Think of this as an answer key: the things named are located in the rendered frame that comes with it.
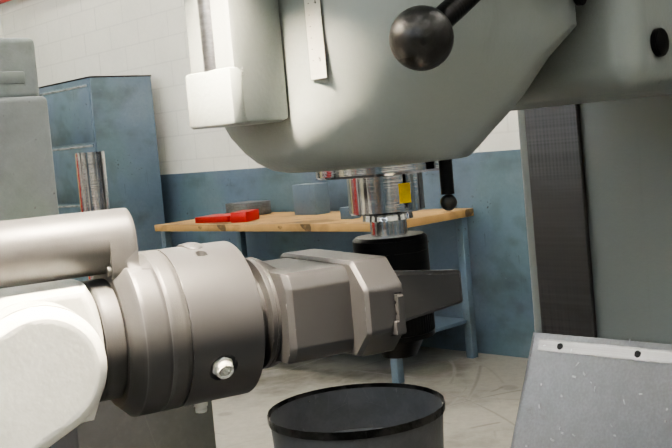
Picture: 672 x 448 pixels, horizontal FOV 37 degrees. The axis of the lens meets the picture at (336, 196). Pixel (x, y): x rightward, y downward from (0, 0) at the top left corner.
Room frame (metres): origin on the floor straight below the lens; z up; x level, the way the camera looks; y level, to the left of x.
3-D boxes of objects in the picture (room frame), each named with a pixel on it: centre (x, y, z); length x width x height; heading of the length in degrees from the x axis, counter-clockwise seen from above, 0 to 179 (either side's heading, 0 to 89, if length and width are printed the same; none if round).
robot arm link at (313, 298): (0.58, 0.05, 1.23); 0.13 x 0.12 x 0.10; 29
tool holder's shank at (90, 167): (0.83, 0.20, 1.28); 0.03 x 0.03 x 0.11
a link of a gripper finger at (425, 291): (0.59, -0.05, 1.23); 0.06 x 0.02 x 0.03; 119
